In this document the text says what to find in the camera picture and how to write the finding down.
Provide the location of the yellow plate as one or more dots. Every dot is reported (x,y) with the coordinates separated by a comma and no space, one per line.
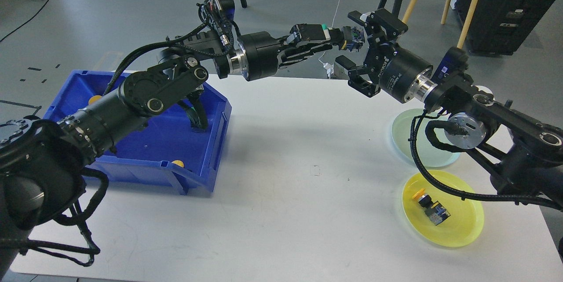
(463,226)

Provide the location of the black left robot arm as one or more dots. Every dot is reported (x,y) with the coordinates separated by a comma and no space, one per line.
(48,190)

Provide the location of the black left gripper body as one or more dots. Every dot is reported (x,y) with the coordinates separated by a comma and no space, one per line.
(257,56)

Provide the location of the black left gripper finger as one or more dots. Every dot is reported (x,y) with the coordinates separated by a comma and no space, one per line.
(310,34)
(292,54)

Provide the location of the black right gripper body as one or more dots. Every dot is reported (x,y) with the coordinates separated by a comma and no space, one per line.
(397,69)

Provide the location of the blue plastic bin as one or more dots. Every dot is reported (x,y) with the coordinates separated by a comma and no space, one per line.
(145,156)

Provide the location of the green push button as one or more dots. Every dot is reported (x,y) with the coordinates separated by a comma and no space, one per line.
(345,38)

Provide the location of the black cabinet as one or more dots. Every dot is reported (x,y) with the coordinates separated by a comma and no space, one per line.
(501,26)

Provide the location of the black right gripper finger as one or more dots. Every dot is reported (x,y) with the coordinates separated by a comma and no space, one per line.
(380,26)
(362,78)

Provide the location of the light green plate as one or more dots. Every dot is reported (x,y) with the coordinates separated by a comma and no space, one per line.
(430,156)

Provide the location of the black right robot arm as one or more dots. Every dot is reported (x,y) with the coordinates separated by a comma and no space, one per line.
(522,154)

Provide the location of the white power adapter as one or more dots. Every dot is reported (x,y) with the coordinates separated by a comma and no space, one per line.
(331,73)

